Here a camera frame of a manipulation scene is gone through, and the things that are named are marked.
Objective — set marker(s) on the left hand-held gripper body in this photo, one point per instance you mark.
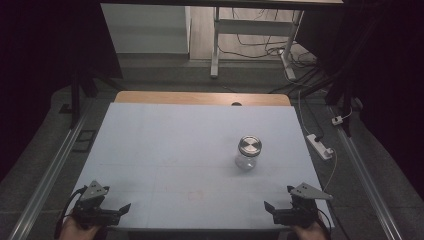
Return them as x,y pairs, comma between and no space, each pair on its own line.
91,213

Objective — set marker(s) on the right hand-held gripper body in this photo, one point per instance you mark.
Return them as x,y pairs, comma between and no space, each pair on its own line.
296,215

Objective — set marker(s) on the clear glass jar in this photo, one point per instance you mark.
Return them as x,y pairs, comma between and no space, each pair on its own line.
246,162

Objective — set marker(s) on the round silver metal lid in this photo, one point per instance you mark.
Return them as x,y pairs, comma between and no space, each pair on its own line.
250,145

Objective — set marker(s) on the person's right hand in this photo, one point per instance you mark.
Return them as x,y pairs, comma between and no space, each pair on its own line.
308,232

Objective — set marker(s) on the person's left hand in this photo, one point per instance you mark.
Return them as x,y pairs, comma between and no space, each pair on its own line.
76,231

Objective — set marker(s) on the white power strip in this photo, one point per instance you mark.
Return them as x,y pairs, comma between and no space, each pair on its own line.
319,146

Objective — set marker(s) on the black plug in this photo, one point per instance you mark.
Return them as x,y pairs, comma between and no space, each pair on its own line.
319,137

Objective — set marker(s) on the white table cover board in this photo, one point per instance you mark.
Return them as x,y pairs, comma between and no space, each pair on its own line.
166,150

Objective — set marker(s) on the small white adapter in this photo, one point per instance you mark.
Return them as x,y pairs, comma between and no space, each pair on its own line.
337,120

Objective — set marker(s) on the black metal stand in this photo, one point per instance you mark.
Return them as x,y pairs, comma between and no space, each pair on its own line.
75,96
346,100

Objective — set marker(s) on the black table grommet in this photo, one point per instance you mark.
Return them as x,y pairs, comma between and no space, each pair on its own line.
236,104

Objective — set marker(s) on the wooden table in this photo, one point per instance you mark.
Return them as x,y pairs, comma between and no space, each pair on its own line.
186,98

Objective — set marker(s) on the black rectangular floor bracket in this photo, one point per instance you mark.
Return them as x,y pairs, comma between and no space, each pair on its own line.
77,145

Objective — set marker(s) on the aluminium floor rail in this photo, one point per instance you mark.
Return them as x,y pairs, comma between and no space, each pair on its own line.
50,176
366,186

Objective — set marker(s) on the white desk frame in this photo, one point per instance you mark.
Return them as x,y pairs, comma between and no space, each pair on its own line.
253,27

